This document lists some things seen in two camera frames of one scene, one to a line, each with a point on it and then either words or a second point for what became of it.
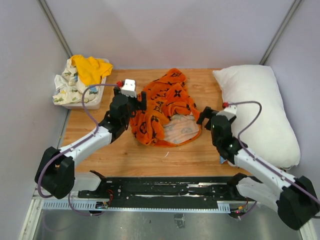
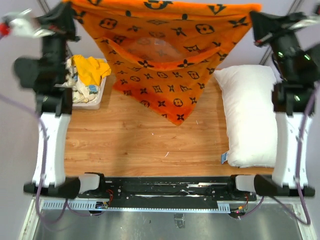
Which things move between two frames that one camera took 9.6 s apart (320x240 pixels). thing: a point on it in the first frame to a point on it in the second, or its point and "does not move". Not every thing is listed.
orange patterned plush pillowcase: x=172 y=117 to x=165 y=54
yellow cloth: x=90 y=70 does not move
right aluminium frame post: x=296 y=4 does not move
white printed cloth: x=71 y=89 does not move
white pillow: x=271 y=134 does not move
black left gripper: x=140 y=105 to x=60 y=21
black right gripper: x=208 y=112 to x=266 y=26
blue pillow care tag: x=222 y=160 does not move
